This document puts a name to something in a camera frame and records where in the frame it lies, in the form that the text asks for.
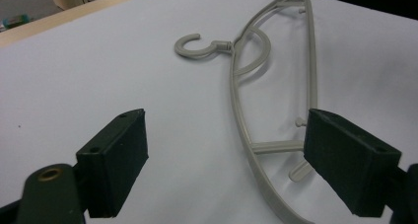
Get grey plastic clothes hanger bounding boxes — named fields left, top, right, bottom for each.
left=174, top=0, right=319, bottom=224

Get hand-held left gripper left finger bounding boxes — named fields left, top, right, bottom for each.
left=76, top=108, right=150, bottom=219

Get colourful toy blocks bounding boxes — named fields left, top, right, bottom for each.
left=1, top=14, right=33, bottom=31

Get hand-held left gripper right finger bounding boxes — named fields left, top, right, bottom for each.
left=303, top=108, right=403, bottom=218

